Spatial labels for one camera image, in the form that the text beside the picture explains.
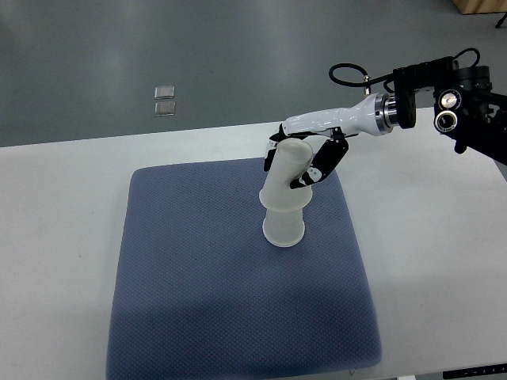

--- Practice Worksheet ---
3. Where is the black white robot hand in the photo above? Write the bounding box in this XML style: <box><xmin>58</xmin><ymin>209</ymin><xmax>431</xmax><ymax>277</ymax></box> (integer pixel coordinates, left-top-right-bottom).
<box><xmin>264</xmin><ymin>93</ymin><xmax>398</xmax><ymax>189</ymax></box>

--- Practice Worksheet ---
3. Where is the white paper cup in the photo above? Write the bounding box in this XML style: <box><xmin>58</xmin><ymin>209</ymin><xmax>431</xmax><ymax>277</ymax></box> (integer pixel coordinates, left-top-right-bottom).
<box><xmin>262</xmin><ymin>209</ymin><xmax>305</xmax><ymax>248</ymax></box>
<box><xmin>259</xmin><ymin>138</ymin><xmax>313</xmax><ymax>212</ymax></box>

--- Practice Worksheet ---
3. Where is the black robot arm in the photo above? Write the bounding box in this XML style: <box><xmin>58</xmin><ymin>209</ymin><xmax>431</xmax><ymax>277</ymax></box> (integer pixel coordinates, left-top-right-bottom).
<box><xmin>393</xmin><ymin>56</ymin><xmax>506</xmax><ymax>165</ymax></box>

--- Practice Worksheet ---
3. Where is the wooden furniture corner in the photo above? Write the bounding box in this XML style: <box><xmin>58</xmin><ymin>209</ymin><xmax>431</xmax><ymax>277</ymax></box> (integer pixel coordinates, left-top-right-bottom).
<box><xmin>452</xmin><ymin>0</ymin><xmax>507</xmax><ymax>15</ymax></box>

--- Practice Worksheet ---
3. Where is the white paper cup on mat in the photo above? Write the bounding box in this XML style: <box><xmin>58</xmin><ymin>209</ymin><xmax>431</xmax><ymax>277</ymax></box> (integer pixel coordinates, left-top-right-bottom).
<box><xmin>262</xmin><ymin>209</ymin><xmax>305</xmax><ymax>248</ymax></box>

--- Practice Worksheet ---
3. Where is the black tripod leg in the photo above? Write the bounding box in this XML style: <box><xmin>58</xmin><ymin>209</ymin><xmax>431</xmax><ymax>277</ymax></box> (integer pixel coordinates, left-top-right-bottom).
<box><xmin>494</xmin><ymin>13</ymin><xmax>507</xmax><ymax>29</ymax></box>

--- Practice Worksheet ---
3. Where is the upper metal floor plate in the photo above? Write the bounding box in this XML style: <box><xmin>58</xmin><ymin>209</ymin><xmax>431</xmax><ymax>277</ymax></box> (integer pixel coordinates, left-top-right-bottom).
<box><xmin>154</xmin><ymin>85</ymin><xmax>175</xmax><ymax>100</ymax></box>

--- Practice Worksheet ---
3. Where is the metal floor plate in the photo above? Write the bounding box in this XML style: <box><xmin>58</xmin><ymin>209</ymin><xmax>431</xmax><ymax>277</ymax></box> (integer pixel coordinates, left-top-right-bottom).
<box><xmin>154</xmin><ymin>85</ymin><xmax>175</xmax><ymax>100</ymax></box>
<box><xmin>154</xmin><ymin>101</ymin><xmax>176</xmax><ymax>117</ymax></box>

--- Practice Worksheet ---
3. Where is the lower metal floor plate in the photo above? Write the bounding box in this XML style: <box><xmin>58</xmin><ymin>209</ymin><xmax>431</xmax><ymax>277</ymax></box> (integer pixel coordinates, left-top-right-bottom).
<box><xmin>154</xmin><ymin>101</ymin><xmax>176</xmax><ymax>117</ymax></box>

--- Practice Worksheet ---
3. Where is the blue grey fabric mat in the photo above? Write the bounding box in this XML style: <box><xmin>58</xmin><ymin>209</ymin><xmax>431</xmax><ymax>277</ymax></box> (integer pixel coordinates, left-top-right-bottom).
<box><xmin>106</xmin><ymin>158</ymin><xmax>382</xmax><ymax>379</ymax></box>

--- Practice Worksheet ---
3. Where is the black table control panel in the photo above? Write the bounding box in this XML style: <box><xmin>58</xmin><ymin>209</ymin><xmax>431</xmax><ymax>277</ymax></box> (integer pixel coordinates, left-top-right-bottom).
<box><xmin>442</xmin><ymin>363</ymin><xmax>506</xmax><ymax>379</ymax></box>

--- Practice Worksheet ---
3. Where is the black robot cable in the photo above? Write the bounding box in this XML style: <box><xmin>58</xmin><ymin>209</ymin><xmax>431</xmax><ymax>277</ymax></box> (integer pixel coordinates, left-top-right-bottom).
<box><xmin>328</xmin><ymin>47</ymin><xmax>482</xmax><ymax>96</ymax></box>

